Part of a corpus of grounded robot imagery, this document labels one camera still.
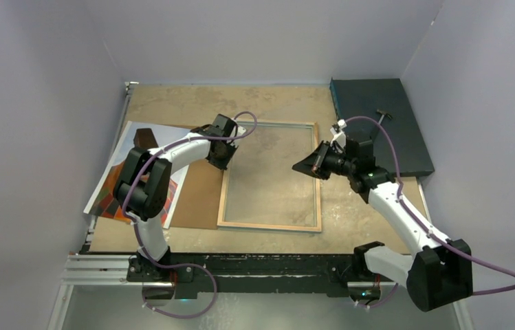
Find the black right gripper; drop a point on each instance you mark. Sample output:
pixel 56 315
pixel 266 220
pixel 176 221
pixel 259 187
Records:
pixel 324 150

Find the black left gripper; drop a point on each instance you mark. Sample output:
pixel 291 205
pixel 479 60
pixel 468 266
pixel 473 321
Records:
pixel 223 164

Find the blue wooden picture frame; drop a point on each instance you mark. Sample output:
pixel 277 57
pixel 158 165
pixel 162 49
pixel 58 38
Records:
pixel 316 182

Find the brown backing board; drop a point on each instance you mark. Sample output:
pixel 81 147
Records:
pixel 197 206

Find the hot air balloon photo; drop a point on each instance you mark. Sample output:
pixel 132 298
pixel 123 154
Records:
pixel 141 134

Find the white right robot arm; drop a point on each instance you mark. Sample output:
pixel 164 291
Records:
pixel 421 246

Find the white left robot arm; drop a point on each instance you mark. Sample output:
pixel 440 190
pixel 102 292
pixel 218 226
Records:
pixel 257 192

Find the dark grey flat box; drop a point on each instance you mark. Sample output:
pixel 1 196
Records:
pixel 363 97

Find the claw hammer with grey handle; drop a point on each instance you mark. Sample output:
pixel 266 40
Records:
pixel 383 115

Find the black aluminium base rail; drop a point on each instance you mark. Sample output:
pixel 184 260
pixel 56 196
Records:
pixel 184 275

